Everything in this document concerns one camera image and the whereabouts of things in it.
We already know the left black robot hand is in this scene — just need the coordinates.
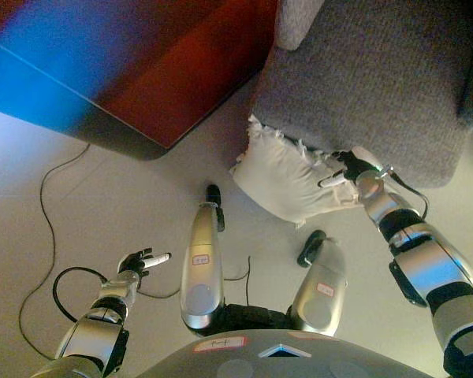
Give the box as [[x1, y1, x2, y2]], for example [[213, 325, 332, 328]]
[[117, 247, 171, 279]]

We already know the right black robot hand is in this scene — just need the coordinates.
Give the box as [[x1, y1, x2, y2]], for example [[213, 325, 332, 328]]
[[317, 147, 383, 189]]

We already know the white fringed pillow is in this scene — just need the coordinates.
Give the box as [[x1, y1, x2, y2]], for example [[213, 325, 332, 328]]
[[229, 113, 366, 230]]

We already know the left silver robot leg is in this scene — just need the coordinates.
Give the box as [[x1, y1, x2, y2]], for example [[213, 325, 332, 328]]
[[179, 184, 226, 339]]

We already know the silver robot leg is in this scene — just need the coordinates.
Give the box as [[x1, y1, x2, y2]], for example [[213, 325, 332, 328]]
[[179, 184, 226, 339], [287, 230, 348, 338]]

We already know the grey fabric armchair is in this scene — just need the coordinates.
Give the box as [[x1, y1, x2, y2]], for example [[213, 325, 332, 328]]
[[236, 0, 473, 190]]

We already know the right silver robot leg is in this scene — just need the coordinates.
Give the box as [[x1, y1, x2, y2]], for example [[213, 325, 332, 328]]
[[287, 230, 348, 338]]

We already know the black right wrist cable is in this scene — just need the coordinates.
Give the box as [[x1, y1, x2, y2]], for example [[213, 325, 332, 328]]
[[382, 167, 430, 220]]

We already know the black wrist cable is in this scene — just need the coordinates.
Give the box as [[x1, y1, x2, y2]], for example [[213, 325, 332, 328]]
[[53, 266, 111, 324], [382, 167, 430, 220]]

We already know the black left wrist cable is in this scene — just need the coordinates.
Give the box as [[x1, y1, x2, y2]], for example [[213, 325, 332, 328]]
[[53, 266, 111, 324]]

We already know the black floor cable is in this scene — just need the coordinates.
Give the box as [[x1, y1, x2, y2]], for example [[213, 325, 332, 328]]
[[17, 143, 91, 361]]

